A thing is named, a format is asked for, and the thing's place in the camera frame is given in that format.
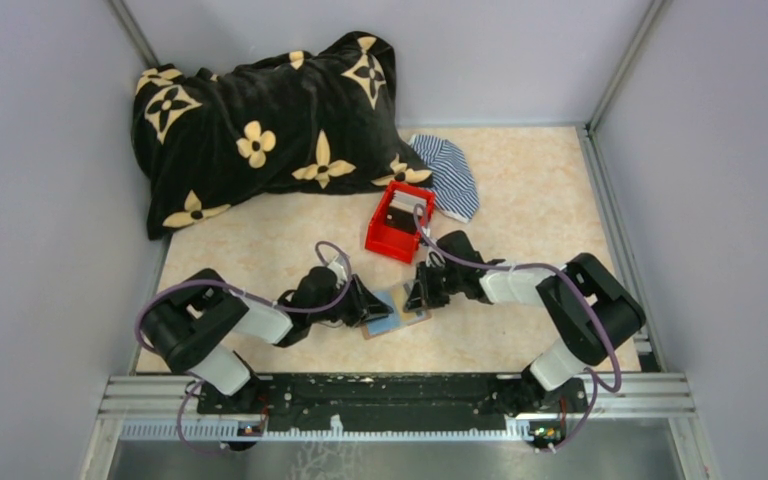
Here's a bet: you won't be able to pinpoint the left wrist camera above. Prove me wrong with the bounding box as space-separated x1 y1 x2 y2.
326 257 351 288

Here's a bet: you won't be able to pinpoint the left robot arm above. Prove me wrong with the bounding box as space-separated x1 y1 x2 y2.
135 266 394 396

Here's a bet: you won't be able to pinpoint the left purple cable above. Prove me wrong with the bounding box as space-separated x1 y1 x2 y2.
134 240 354 458

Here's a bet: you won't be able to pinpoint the pink leather card holder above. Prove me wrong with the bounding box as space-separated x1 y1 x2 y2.
361 281 432 340

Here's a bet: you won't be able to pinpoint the red plastic bin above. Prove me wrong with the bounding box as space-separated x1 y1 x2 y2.
364 181 435 264

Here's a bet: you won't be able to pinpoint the grey cards in bin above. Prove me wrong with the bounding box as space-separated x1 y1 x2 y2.
390 189 428 212

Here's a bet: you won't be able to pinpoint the black floral blanket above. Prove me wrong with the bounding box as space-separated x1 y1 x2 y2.
131 31 435 240

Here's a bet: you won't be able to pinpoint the blue striped cloth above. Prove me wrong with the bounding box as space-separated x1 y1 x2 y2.
408 134 480 224

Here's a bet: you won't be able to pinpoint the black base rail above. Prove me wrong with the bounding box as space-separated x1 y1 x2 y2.
195 372 591 433

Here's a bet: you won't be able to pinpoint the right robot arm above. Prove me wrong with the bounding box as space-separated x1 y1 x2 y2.
403 230 646 408

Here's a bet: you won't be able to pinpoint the black card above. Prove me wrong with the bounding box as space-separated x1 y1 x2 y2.
384 207 417 235

